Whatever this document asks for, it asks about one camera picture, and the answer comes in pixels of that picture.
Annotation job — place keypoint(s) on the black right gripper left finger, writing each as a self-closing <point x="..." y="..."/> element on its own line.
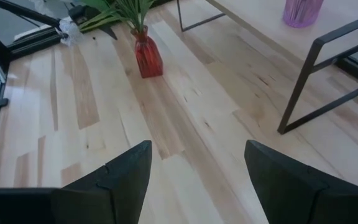
<point x="120" y="193"/>

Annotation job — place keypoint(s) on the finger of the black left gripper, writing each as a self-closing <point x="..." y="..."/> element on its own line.
<point x="108" y="31"/>

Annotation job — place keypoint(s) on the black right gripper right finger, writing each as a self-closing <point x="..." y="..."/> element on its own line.
<point x="284" y="193"/>

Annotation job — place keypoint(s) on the bright red artificial tulip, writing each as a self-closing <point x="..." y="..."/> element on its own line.
<point x="98" y="18"/>

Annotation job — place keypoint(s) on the white veined artificial flower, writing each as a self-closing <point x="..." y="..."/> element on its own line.
<point x="68" y="31"/>

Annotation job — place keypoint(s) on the pink ribbed glass vase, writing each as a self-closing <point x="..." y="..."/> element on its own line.
<point x="303" y="12"/>

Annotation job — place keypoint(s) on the red ribbed glass vase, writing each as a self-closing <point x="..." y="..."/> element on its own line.
<point x="148" y="56"/>

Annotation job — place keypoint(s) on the wooden shelf black metal frame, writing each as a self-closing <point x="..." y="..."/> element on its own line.
<point x="259" y="18"/>

